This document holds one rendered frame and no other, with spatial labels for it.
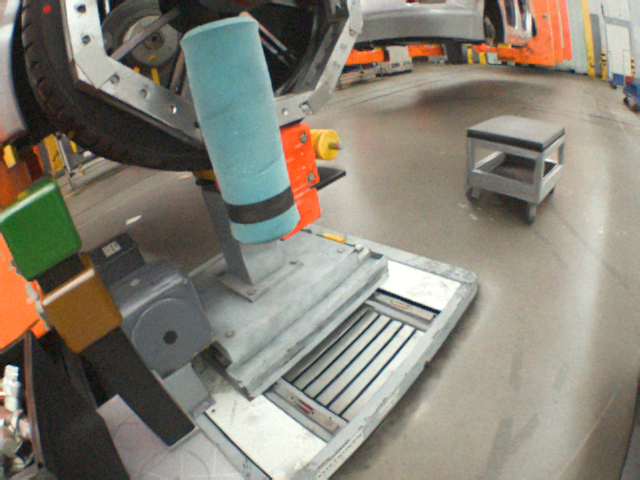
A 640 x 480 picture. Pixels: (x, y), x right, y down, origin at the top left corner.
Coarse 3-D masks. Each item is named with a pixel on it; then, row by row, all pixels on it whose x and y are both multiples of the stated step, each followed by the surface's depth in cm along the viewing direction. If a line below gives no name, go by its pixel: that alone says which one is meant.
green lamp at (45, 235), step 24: (24, 192) 13; (48, 192) 12; (0, 216) 10; (24, 216) 11; (48, 216) 12; (24, 240) 11; (48, 240) 12; (72, 240) 13; (24, 264) 12; (48, 264) 13
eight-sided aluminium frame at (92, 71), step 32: (64, 0) 23; (352, 0) 55; (64, 32) 27; (96, 32) 27; (352, 32) 58; (96, 64) 29; (320, 64) 56; (96, 96) 34; (128, 96) 33; (160, 96) 37; (288, 96) 56; (320, 96) 56; (160, 128) 42; (192, 128) 41
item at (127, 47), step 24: (96, 0) 32; (168, 0) 41; (288, 0) 56; (312, 0) 59; (192, 24) 45; (264, 24) 71; (288, 24) 65; (312, 24) 61; (120, 48) 38; (264, 48) 57; (288, 48) 65; (312, 48) 62; (288, 72) 62
